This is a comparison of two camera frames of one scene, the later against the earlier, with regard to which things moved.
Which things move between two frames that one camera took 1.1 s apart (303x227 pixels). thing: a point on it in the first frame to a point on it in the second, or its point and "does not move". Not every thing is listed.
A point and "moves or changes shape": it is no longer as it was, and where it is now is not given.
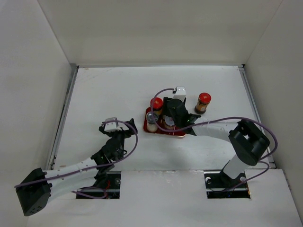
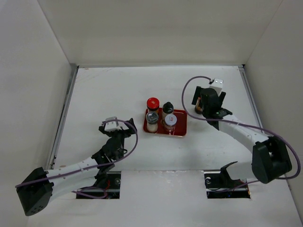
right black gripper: [165, 100] to [198, 94]
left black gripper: [127, 133] does not move
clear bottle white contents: [151, 117] does not move
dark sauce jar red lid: [156, 104] moves or changes shape
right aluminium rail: [269, 162] does not move
